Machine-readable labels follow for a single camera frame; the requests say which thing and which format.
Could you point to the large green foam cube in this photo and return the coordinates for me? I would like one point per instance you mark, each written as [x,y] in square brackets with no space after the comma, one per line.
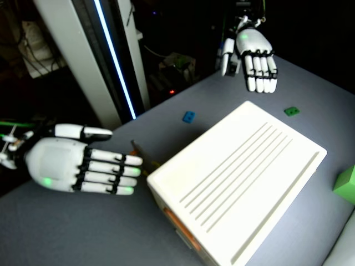
[345,183]

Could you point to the white storage cabinet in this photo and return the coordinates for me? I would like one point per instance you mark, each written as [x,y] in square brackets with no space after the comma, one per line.
[235,180]

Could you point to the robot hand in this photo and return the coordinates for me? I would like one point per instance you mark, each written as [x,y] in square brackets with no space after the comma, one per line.
[55,160]
[251,41]

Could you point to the white robot body column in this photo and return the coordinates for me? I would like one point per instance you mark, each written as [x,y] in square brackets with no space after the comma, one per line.
[83,55]

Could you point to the blue two-hole toy block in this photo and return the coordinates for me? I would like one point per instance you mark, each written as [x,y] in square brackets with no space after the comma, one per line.
[189,116]

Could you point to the grey table cloth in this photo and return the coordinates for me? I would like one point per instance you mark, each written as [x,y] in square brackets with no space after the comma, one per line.
[69,227]

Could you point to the small two-hole toy block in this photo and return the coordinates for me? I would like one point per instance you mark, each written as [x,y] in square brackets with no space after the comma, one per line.
[291,111]

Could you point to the green and white device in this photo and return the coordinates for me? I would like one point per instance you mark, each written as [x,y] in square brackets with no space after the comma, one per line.
[177,65]

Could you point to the white equipment box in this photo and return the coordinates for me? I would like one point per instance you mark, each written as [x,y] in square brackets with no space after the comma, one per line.
[38,52]

